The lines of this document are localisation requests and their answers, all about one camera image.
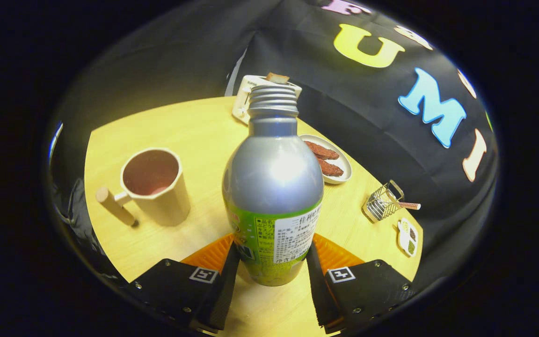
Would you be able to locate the cream toaster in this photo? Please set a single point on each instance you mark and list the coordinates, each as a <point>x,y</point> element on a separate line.
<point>242,105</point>

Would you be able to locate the silver bottle with green label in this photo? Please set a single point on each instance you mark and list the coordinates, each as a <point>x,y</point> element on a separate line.
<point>272,182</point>

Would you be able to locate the toast slice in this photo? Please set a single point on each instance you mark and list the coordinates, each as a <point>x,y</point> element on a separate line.
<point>277,78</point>

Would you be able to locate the small white plate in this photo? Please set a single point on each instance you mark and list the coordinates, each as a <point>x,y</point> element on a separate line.
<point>346,166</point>

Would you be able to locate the striped stick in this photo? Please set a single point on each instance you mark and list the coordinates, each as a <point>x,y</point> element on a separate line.
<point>412,205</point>

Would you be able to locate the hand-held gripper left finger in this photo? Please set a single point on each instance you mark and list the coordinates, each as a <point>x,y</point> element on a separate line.
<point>225,299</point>

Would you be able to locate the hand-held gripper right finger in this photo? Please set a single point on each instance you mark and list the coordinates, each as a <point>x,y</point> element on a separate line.
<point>317,295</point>

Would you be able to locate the dark cloth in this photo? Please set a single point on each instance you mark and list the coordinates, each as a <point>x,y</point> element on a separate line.
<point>75,210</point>

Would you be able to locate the black backdrop cloth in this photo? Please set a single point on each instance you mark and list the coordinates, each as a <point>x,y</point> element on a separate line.
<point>344,103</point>

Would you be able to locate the wooden table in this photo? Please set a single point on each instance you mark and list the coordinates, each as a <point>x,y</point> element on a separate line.
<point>204,140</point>

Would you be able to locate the brown fried food piece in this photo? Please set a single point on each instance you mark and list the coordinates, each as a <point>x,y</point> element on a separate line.
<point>331,167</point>
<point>322,150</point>

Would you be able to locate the white divided condiment dish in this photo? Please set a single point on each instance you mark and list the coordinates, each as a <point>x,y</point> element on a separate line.
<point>407,238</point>

